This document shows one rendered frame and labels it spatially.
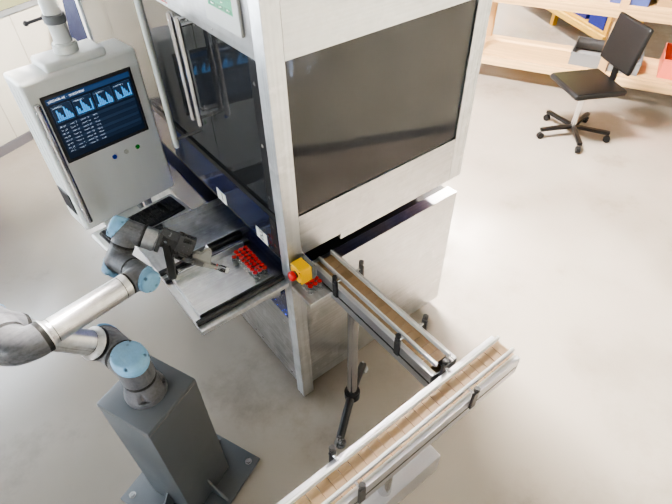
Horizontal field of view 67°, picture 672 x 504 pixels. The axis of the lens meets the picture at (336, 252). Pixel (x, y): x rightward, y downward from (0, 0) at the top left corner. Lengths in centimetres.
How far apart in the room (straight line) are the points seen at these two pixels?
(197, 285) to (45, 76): 102
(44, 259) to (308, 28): 288
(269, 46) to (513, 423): 214
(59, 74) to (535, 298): 280
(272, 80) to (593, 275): 268
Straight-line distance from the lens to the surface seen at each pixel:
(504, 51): 585
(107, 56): 249
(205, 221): 246
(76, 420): 307
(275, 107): 161
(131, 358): 184
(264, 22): 151
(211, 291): 213
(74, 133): 252
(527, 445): 282
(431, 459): 207
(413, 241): 255
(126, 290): 165
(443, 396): 175
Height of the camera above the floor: 242
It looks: 44 degrees down
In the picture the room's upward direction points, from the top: 1 degrees counter-clockwise
